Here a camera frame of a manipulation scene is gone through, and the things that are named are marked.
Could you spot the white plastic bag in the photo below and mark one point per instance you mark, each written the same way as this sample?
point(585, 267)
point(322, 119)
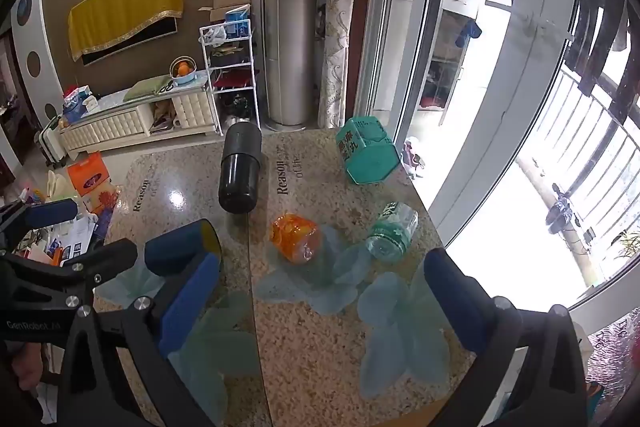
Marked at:
point(214, 36)

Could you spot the blue bowl of oranges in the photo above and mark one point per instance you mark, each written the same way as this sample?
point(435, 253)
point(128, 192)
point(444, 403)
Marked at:
point(182, 71)

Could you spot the patterned beige curtain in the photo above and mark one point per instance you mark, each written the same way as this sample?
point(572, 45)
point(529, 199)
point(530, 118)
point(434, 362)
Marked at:
point(340, 22)

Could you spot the pair of shoes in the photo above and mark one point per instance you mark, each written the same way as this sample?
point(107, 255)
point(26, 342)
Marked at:
point(412, 157)

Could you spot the potted plant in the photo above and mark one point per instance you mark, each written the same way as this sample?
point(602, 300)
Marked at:
point(629, 244)

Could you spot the pink floral cloth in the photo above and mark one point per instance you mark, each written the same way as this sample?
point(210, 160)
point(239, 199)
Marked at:
point(617, 357)

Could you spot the blue packet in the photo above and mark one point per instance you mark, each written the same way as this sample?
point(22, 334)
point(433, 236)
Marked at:
point(237, 24)

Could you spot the sliding glass door frame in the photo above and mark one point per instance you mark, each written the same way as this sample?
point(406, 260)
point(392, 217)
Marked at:
point(537, 37)

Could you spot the hanging dark clothes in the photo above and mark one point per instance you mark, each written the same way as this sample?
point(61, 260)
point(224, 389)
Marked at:
point(597, 22)

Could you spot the balcony railing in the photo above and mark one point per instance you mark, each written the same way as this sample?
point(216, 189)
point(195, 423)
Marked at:
point(575, 147)

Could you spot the open cardboard box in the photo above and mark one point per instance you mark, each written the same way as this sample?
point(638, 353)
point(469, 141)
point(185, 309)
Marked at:
point(222, 4)

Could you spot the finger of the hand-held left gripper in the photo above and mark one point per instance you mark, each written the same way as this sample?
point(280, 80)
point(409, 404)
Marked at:
point(50, 213)
point(177, 244)

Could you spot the hanging blue cloth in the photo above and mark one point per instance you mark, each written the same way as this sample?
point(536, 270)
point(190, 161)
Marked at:
point(467, 31)

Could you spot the red cloth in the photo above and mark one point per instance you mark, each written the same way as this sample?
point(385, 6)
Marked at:
point(232, 79)

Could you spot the teal hexagonal tin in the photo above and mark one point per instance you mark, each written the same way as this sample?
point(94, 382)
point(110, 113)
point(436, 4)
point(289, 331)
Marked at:
point(367, 149)

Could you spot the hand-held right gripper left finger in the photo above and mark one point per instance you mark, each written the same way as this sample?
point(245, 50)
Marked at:
point(192, 302)

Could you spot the black television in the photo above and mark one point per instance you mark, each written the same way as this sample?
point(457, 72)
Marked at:
point(135, 42)

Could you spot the orange paper bag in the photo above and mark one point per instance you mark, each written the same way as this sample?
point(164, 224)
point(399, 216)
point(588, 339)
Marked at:
point(89, 177)

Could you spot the orange plastic bottle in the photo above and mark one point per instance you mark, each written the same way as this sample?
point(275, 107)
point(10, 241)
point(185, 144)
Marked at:
point(295, 238)

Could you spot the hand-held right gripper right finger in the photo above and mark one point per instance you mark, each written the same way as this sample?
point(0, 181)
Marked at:
point(450, 302)

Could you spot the silver tower air conditioner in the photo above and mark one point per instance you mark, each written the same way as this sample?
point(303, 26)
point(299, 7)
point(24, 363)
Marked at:
point(290, 17)

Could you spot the white suitcase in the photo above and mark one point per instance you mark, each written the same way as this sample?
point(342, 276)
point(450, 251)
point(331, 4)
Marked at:
point(51, 144)

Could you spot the blue tissue pack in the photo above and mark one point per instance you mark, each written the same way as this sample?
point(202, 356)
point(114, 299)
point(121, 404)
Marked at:
point(79, 103)

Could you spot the yellow cloth cover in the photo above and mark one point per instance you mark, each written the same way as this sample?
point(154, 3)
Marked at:
point(122, 7)

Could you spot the clear green-labelled bottle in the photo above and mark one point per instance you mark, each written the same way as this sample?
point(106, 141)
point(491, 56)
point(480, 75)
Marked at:
point(392, 232)

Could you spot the person's left hand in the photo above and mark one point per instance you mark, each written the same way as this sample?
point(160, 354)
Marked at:
point(24, 366)

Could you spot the black cup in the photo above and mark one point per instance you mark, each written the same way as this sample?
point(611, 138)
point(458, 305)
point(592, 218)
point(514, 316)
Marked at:
point(240, 167)

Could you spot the white tv cabinet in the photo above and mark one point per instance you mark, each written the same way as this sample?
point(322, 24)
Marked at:
point(105, 127)

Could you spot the pile of papers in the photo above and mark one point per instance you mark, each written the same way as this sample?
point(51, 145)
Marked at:
point(75, 237)

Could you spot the green cushion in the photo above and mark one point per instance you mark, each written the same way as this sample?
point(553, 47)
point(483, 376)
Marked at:
point(146, 88)

